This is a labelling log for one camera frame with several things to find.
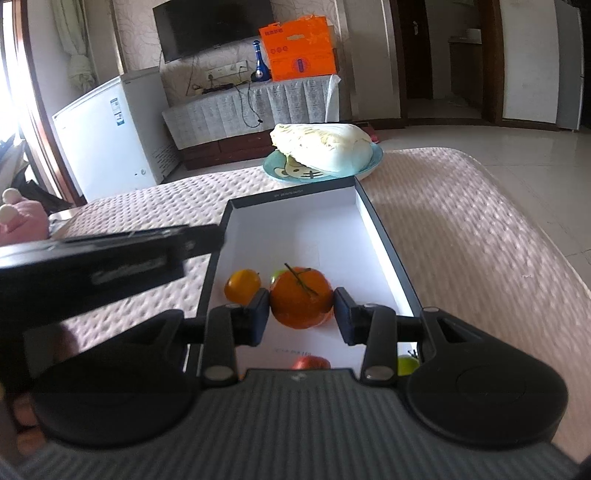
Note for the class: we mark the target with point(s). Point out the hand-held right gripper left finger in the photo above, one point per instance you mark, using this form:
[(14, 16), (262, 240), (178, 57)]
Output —
[(261, 318)]

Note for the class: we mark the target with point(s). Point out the black power strip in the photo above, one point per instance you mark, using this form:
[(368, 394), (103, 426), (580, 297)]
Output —
[(217, 88)]

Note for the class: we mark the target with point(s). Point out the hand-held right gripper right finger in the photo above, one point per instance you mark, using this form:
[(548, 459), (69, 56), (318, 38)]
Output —
[(341, 318)]

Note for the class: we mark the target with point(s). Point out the pink quilted blanket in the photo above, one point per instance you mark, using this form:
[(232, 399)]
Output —
[(461, 240)]

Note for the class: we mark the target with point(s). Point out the blue cartoon plate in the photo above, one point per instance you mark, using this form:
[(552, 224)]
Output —
[(281, 168)]

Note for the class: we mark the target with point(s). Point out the pink slipper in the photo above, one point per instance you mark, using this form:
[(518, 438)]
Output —
[(372, 134)]

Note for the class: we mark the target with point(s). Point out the white wall socket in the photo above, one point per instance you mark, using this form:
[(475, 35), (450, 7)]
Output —
[(238, 67), (213, 73)]

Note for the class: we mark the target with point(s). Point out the white patterned cabinet cloth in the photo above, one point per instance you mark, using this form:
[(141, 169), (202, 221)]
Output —
[(277, 104)]

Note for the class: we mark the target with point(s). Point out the green lime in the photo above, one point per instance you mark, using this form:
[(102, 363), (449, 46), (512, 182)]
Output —
[(277, 277)]

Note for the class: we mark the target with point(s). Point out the person's left hand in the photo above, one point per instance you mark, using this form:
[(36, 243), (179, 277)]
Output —
[(24, 410)]

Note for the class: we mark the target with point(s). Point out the pink plush toy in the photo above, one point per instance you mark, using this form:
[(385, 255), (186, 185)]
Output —
[(21, 226)]

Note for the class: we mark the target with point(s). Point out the blue glass bottle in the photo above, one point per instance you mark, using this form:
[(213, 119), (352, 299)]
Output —
[(259, 69)]

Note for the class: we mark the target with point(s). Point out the grey box with white inside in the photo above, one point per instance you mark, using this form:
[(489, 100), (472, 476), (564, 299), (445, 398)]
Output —
[(295, 230)]

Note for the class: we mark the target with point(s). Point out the pale tied curtain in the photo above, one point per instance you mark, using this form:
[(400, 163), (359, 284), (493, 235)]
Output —
[(76, 46)]

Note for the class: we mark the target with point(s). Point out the napa cabbage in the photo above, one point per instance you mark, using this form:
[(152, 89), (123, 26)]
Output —
[(323, 147)]

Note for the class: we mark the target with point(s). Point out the green fruit with stem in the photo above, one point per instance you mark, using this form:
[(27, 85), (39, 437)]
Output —
[(408, 365)]

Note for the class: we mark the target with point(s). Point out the orange with green stem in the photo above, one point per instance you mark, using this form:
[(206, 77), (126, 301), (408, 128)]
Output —
[(300, 300)]

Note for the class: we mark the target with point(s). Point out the black wall television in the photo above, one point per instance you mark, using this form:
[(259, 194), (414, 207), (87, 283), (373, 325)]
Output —
[(203, 30)]

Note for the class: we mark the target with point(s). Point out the white refrigerator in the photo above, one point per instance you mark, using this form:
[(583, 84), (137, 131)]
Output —
[(569, 64)]

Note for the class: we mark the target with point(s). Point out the small red fruit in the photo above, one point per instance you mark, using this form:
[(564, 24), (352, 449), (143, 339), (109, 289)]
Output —
[(311, 363)]

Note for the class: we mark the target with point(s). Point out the dark wooden cabinet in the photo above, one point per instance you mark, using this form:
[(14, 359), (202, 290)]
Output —
[(217, 154)]

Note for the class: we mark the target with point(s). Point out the orange cardboard box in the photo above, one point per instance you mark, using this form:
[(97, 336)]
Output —
[(300, 48)]

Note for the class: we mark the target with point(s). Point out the white chest freezer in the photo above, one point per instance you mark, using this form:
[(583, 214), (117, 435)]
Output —
[(106, 138)]

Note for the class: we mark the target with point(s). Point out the dark wooden door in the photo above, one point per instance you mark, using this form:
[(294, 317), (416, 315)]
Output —
[(411, 55)]

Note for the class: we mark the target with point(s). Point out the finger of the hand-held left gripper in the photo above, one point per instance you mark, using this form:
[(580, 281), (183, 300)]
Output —
[(203, 239)]

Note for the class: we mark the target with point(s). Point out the small yellow-orange orange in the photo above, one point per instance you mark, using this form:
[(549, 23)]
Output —
[(241, 285)]

